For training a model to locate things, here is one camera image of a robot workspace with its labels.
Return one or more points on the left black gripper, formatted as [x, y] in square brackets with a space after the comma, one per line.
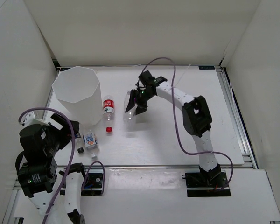
[65, 132]

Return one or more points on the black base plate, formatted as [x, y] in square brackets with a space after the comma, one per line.
[94, 184]
[198, 186]

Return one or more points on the clear unlabelled plastic bottle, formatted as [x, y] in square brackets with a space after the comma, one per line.
[129, 117]

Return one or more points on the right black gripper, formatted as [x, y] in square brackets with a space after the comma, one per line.
[141, 107]

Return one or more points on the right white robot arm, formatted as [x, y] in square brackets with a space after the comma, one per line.
[196, 120]

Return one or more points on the blue white label bottle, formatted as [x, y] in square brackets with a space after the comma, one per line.
[91, 144]

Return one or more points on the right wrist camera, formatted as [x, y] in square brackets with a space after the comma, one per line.
[148, 80]

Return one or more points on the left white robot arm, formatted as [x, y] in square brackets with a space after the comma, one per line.
[55, 194]

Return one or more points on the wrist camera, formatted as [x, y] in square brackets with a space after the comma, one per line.
[30, 119]
[148, 80]

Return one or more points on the white octagonal plastic bin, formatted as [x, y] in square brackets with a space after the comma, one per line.
[78, 90]

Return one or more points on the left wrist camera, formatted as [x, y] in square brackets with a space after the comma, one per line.
[30, 119]

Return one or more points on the dark blue table label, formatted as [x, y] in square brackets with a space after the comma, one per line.
[206, 67]

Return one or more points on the red label plastic bottle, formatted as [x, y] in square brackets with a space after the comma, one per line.
[108, 113]

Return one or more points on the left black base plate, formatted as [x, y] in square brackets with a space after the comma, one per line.
[94, 184]

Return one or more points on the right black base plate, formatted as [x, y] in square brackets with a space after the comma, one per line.
[198, 186]

